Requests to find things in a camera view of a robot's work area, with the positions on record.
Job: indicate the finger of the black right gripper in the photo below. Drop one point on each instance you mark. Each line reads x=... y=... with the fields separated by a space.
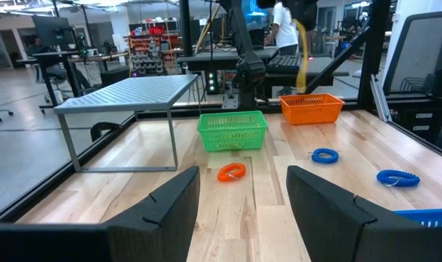
x=310 y=14
x=293 y=8

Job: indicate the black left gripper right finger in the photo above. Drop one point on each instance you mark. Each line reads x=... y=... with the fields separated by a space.
x=333 y=225

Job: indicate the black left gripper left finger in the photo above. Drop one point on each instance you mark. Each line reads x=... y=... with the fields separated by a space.
x=152 y=218

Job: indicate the yellow rubber band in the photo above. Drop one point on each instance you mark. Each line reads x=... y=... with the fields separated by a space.
x=304 y=54

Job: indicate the blue coil wristband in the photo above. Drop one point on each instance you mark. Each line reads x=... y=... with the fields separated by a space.
x=324 y=150
x=399 y=172

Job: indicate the orange coil wristband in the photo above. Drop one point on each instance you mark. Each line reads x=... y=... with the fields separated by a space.
x=221 y=174

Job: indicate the green plastic basket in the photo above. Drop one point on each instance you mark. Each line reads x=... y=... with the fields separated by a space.
x=232 y=113

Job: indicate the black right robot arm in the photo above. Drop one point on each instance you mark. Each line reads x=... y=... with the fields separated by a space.
x=248 y=69

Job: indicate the grey desk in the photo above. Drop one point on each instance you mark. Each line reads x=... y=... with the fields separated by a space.
x=213 y=60

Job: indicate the black mesh office chair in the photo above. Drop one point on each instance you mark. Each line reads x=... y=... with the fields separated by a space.
x=417 y=54

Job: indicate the black monitor desk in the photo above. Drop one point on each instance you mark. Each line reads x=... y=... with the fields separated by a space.
x=54 y=56

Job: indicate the person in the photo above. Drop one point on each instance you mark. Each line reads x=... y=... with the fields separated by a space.
x=284 y=25

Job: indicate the black keyboard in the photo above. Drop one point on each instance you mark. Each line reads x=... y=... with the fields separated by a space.
x=283 y=63

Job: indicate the blue plastic basket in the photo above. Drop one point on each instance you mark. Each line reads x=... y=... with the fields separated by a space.
x=424 y=213

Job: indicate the orange plastic basket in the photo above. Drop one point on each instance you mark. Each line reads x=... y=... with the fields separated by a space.
x=312 y=118

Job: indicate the black curved chair part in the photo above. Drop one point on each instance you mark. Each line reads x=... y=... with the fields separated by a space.
x=95 y=131

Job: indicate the silver aluminium bar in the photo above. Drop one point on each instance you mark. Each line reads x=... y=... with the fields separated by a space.
x=380 y=98

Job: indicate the computer tower with lights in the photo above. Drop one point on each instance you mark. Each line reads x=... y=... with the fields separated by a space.
x=212 y=83

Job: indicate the black drawer cabinet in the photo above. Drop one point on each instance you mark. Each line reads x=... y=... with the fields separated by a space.
x=406 y=127

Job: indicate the grey perforated metal shelf riser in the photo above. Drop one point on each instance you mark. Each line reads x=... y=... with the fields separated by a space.
x=133 y=92

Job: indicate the parts rack with red bins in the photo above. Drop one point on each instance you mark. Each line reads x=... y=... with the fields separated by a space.
x=148 y=54

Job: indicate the black computer monitor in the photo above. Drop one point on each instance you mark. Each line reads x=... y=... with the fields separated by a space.
x=52 y=31

